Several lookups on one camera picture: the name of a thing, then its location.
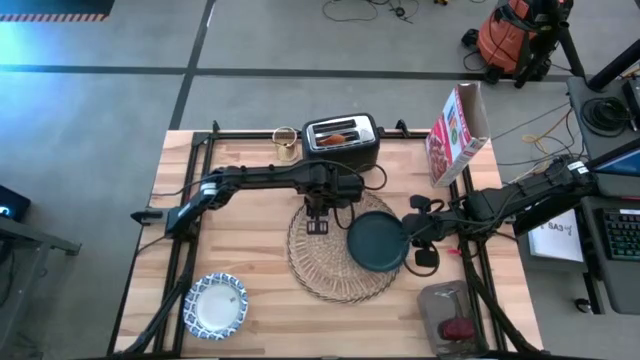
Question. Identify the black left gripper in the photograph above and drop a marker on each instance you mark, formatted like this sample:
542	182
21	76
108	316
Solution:
332	187

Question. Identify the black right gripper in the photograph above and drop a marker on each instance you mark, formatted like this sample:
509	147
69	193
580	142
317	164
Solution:
435	225

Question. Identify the dark green plate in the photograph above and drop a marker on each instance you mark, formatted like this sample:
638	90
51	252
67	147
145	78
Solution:
377	242

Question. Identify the brown bagel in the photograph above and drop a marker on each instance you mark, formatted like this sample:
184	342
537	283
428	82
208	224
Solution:
332	140

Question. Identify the red white cereal box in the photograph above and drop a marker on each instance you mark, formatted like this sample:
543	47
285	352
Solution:
455	140

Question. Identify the red round fruit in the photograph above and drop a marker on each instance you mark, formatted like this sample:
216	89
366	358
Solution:
457	330

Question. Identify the blue patterned paper bowl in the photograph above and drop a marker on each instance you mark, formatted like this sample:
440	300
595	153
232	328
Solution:
215	306

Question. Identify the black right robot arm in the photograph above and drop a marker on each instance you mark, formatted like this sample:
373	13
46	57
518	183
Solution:
525	192

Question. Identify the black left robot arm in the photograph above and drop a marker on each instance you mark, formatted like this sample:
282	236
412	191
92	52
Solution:
260	176

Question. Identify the round woven straw placemat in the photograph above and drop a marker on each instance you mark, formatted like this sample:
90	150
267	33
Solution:
325	270

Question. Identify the small red clip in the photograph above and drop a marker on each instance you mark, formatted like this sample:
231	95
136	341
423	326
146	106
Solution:
453	251

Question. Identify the glass jar with yellow liquid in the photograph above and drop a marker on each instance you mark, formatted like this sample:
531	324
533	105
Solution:
286	154

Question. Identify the black two-slot toaster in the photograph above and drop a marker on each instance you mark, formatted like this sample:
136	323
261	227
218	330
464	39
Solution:
345	150

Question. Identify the clear plastic container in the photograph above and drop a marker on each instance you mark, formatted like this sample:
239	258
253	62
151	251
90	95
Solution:
450	305

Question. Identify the white paper sheet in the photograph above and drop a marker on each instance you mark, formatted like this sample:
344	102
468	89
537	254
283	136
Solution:
557	242

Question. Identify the black computer mouse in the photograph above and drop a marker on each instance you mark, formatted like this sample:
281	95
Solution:
583	305

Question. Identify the black keyboard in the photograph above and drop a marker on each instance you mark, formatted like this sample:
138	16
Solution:
622	234

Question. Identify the orange shop vacuum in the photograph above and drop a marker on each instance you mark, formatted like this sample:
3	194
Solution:
505	40

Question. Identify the grey side desk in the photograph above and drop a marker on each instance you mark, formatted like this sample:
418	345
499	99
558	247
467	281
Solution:
620	290

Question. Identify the laptop screen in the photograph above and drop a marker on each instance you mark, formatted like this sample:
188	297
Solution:
620	162

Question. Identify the black tripod stand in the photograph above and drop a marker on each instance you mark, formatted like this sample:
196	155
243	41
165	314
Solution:
570	45

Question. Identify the black slanted pole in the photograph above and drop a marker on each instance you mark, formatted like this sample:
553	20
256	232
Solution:
615	67

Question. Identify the grey metal desk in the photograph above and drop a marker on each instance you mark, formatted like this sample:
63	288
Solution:
30	240

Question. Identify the dark monitor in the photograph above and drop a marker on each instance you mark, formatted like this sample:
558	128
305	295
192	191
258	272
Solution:
12	202

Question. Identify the black hazard-striped mat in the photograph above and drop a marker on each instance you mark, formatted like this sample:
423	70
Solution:
50	7

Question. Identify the black aluminium table frame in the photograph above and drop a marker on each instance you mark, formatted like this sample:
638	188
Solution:
250	134

